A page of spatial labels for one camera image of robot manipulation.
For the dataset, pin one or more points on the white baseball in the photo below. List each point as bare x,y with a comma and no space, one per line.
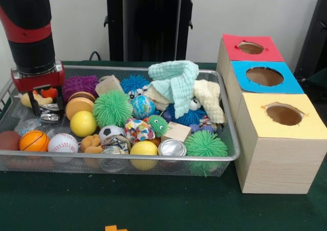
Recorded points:
63,142

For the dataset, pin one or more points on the black can with silver top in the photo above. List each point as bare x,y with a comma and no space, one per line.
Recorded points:
49,114

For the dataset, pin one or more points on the mint green cloth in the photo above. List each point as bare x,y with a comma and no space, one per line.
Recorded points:
176,83

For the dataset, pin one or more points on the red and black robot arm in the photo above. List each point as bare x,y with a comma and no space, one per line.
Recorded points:
28,26

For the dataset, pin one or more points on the green spiky ball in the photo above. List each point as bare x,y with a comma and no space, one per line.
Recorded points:
206,145
112,108

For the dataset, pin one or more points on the cream muslin cloth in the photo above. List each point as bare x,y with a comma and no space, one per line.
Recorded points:
209,98

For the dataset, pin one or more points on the small orange basketball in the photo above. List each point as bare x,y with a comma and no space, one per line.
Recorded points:
33,140

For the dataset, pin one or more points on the dark green tablecloth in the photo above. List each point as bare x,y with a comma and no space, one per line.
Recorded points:
153,205

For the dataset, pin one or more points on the clear plastic packet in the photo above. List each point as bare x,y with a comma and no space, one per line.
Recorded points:
28,124

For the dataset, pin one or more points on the wooden box with three holes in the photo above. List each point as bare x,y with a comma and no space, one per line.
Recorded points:
276,159

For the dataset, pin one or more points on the clear mesh bin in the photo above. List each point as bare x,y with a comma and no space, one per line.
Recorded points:
214,80

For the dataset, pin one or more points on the yellow smiley ball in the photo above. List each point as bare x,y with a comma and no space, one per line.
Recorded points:
84,123

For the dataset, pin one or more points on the purple spiky toy with eyes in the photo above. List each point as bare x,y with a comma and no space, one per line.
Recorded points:
80,85

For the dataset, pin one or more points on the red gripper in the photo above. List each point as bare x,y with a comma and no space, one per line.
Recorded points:
38,82

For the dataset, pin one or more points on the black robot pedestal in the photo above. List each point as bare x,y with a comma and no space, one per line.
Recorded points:
153,26

